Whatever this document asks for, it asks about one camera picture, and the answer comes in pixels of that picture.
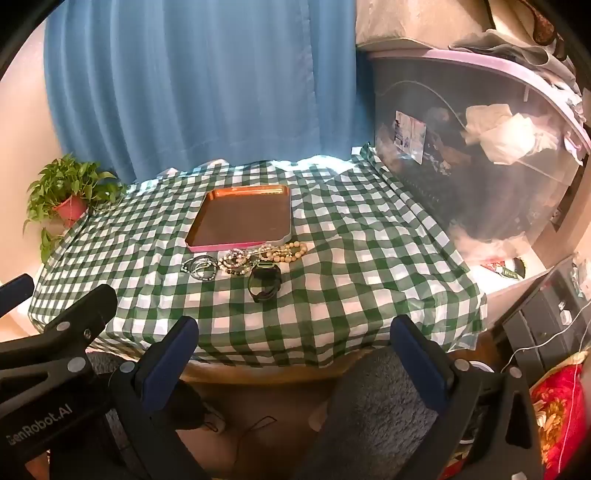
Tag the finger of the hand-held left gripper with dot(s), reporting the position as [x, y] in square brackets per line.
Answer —
[69, 332]
[16, 290]

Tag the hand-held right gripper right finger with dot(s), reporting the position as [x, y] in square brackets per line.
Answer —
[422, 364]

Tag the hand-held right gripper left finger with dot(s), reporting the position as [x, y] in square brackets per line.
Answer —
[168, 364]

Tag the copper tray with pink rim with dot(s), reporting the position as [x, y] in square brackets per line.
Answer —
[240, 217]

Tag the red flower pot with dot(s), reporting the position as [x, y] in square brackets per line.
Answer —
[70, 208]

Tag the green checked tablecloth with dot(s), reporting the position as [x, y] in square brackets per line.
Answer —
[351, 277]

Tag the green potted plant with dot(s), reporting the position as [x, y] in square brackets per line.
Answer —
[60, 180]

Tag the red green packet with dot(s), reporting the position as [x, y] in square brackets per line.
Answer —
[503, 270]

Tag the black box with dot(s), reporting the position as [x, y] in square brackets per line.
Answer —
[545, 318]

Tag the red patterned cushion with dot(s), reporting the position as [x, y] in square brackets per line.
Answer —
[558, 406]

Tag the clear storage bin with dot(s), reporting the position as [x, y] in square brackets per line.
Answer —
[489, 207]

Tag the white bin label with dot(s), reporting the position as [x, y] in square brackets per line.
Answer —
[408, 136]

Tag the white cloth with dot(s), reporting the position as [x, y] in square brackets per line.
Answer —
[503, 134]

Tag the blue curtain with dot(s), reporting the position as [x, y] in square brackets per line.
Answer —
[207, 83]

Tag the purple bin lid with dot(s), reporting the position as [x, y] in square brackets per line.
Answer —
[503, 62]

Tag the grey garment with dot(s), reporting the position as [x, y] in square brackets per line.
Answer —
[508, 48]

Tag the beige bag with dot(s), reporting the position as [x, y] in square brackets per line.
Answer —
[415, 18]

